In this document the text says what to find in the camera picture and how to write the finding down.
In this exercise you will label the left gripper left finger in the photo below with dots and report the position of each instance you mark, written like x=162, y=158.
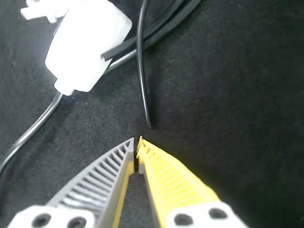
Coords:
x=111, y=175

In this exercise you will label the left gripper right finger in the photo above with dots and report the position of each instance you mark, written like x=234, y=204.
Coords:
x=171, y=180

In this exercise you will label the white two-prong plug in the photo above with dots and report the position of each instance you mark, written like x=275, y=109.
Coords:
x=88, y=45

